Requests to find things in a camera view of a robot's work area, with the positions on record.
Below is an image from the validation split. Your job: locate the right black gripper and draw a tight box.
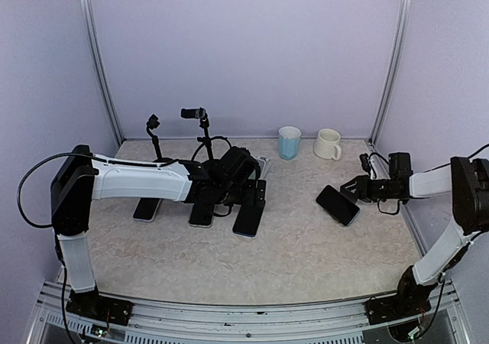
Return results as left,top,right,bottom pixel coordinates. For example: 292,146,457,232
341,174,399,202

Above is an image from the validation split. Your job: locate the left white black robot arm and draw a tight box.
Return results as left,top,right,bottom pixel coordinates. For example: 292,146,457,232
48,144,270,317

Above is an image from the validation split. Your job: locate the tall black phone stand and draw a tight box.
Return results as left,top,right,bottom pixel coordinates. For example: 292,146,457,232
180,107,232,170

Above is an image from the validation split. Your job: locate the right aluminium frame post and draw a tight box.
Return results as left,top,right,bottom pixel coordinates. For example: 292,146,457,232
369,0,412,147

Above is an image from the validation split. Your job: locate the left black camera cable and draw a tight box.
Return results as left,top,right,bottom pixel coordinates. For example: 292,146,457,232
15,152,96,229

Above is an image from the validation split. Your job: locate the black round-base phone stand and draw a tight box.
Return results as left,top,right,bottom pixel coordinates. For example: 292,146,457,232
146,114,179,165

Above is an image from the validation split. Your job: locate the front aluminium rail base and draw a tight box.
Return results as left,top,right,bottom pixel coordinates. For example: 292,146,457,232
26,278,471,344

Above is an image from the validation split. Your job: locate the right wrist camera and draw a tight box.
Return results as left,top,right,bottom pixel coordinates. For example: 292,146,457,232
359,152,385,180

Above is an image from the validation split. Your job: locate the left aluminium frame post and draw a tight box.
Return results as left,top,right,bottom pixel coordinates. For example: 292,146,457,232
79,0,125,146

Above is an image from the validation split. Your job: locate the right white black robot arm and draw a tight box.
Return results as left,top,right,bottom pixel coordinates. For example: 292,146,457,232
340,152,488,316

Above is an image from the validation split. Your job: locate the black phone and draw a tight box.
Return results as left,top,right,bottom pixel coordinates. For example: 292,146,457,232
316,185,360,226

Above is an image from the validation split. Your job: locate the cream ceramic mug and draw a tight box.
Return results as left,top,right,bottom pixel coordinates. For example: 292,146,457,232
313,128,342,161

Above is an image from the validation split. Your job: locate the grey folding phone stand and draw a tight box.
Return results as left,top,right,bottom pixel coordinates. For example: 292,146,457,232
257,156,271,179

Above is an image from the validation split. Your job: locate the light blue cup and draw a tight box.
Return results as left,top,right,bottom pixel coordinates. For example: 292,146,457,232
278,126,302,161

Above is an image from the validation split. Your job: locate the aluminium frame post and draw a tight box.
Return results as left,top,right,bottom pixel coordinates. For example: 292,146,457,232
369,0,412,147
79,0,125,146

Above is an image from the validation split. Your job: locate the blue phone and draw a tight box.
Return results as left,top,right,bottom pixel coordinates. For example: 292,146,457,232
232,205,264,238

